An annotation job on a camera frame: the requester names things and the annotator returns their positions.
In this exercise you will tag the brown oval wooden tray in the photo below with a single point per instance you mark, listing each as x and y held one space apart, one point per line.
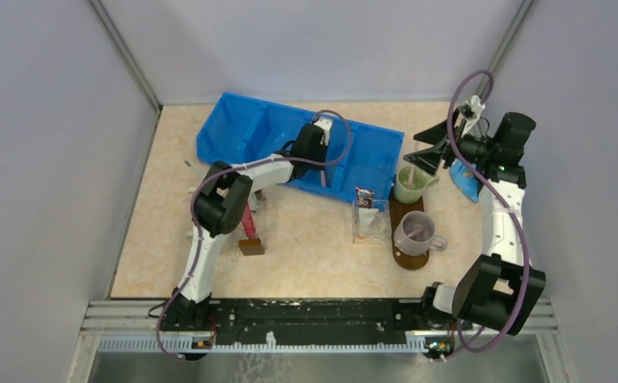
397 211

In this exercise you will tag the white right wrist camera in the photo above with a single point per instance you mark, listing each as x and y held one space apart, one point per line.
472 108

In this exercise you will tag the white tube orange cap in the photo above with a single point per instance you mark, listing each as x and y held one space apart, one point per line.
364 219

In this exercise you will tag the clear textured acrylic tray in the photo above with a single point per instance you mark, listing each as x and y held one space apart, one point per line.
381 227

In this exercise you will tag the green ceramic mug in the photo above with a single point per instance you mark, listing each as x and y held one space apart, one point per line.
422 182

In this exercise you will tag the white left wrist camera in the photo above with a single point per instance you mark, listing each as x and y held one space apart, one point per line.
325 125

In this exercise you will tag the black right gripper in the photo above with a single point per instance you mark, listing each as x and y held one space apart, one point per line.
429 159

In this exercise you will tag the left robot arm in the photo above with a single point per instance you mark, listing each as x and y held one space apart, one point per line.
219 203

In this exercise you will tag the clear holder with wooden ends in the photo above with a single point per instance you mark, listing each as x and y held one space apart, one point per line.
251 245

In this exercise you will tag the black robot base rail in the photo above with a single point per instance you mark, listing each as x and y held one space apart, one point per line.
303 323

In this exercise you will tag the blue crumpled cloth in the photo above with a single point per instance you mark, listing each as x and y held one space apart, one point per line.
464 180

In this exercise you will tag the blue divided storage bin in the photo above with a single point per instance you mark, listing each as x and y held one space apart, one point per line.
244 129

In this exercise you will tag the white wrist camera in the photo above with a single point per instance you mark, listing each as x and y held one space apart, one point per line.
325 125
472 108

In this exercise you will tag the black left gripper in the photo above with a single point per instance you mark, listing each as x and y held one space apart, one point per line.
322 148

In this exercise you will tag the light pink toothbrush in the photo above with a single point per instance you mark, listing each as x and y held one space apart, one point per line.
406 236

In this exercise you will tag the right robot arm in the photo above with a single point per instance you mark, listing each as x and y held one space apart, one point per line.
501 288

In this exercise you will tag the grey ceramic mug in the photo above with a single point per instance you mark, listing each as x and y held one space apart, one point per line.
429 240

